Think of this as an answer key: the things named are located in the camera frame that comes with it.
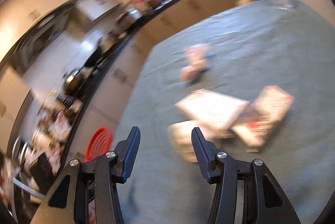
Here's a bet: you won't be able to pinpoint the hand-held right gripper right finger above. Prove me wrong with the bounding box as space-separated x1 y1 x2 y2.
191 127 301 224

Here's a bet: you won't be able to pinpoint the green and white medicine box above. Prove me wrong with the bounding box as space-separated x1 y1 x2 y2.
232 85 295 148

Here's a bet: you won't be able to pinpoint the beige lower kitchen cabinets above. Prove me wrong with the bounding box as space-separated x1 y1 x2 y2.
71 0 250 162

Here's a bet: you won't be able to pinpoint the black kitchen countertop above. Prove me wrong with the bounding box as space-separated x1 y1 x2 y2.
60 0 246 169

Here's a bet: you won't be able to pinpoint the black range hood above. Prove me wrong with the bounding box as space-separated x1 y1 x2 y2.
9 3 76 73

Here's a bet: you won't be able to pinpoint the red plastic basket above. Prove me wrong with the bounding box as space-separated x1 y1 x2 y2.
84 126 113 162

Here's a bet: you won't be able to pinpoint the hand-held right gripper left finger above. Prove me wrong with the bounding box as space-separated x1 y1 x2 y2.
31 126 142 224

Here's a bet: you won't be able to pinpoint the blue-grey tablecloth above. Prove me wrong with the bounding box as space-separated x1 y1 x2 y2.
111 0 335 224

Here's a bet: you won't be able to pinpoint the crumpled pink plastic bag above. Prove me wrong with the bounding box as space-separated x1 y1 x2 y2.
179 43 213 84

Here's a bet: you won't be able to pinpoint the silver cooking pot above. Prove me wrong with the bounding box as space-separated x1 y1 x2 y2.
62 67 90 95

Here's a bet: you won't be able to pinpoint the black wok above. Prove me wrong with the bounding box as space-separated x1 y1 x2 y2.
83 50 109 71

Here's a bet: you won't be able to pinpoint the brown cardboard box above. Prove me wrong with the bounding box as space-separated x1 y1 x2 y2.
168 121 222 163

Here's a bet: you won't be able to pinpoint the white and blue medicine box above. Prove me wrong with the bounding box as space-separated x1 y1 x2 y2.
175 89 250 136

